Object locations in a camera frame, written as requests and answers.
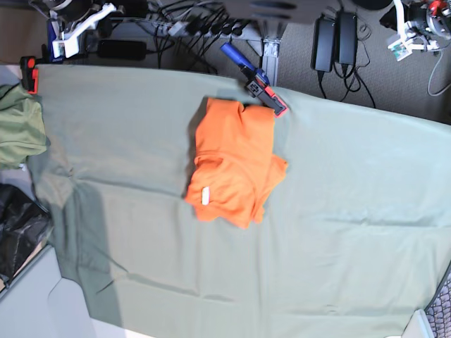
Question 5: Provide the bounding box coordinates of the white cable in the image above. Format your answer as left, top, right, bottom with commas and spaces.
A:
426, 51, 451, 96

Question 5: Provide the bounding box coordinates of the olive green garment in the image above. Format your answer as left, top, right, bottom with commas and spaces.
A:
1, 84, 47, 170

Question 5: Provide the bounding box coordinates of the black power strip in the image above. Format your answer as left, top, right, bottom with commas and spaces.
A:
162, 18, 250, 37

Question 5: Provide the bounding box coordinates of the black power adapter pair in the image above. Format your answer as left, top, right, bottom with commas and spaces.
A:
311, 11, 357, 73

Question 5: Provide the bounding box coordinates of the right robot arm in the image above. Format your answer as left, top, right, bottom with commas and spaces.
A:
28, 0, 125, 59

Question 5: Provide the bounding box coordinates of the aluminium frame post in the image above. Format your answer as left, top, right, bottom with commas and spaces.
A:
259, 20, 287, 86

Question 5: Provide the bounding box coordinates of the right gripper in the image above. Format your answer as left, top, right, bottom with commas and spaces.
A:
49, 1, 118, 58

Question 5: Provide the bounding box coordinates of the green table cloth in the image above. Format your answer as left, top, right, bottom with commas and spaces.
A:
28, 65, 450, 337

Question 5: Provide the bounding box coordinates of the black plastic bag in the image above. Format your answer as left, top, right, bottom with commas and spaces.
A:
1, 184, 51, 287

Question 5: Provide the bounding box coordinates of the orange T-shirt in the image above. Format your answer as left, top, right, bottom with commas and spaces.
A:
185, 98, 288, 229

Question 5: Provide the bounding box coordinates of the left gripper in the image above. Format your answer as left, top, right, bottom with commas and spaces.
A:
379, 1, 450, 62

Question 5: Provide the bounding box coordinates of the blue clamp on table edge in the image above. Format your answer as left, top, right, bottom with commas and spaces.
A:
221, 42, 288, 118

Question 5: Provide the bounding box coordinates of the black power adapter left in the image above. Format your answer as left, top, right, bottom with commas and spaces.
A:
97, 39, 147, 61

